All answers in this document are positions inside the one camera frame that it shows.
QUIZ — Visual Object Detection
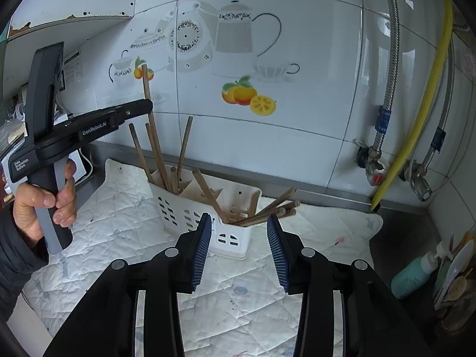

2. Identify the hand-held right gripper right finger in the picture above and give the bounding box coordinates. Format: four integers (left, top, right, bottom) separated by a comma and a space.
266, 214, 432, 357

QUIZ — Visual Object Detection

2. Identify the teal pump bottle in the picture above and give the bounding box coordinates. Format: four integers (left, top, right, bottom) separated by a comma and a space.
390, 241, 452, 300

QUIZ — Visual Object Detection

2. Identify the white quilted mat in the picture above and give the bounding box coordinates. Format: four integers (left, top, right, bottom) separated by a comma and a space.
22, 158, 383, 357

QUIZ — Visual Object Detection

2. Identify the yellow corrugated hose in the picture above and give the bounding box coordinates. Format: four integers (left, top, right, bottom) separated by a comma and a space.
370, 0, 454, 212

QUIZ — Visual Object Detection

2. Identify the braided metal hose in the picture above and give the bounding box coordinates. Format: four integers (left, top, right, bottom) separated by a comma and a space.
422, 45, 456, 172
379, 0, 400, 157

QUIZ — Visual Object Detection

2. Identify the person's left hand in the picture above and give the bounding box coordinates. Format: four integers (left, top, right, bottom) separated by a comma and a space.
13, 160, 79, 242

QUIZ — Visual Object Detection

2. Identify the white plastic chopstick holder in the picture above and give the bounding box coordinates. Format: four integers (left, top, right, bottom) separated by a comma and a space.
148, 164, 263, 260

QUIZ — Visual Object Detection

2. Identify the brown wooden chopstick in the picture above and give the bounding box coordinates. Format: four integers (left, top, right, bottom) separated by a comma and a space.
129, 123, 153, 184
238, 188, 297, 227
141, 64, 170, 192

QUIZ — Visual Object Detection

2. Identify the person's left forearm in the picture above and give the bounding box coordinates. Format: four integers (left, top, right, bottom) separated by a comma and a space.
0, 208, 49, 320

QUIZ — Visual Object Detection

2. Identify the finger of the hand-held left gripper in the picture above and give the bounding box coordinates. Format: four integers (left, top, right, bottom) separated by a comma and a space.
112, 98, 154, 127

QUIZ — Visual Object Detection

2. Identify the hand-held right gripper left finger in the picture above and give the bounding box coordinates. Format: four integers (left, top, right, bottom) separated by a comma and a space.
43, 213, 214, 357

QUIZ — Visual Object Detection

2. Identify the bunch of wooden chopsticks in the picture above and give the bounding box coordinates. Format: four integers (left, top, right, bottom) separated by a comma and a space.
145, 116, 301, 227

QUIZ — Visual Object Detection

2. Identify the wooden spoon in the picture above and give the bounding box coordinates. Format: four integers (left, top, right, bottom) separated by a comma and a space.
444, 268, 469, 302

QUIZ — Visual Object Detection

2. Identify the round utensil container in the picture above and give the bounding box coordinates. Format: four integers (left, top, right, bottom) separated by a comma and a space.
433, 297, 476, 333

